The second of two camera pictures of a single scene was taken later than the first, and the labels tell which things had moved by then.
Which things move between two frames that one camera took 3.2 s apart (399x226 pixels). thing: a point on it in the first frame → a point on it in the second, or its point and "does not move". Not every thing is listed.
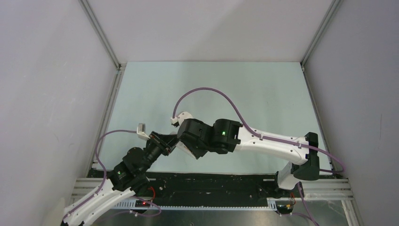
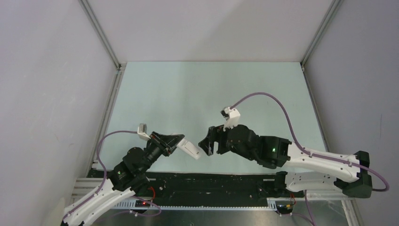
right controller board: x=284 y=206 does not move
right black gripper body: x=199 y=149 → x=224 y=145
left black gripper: x=165 y=142 does not move
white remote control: x=180 y=145 does not move
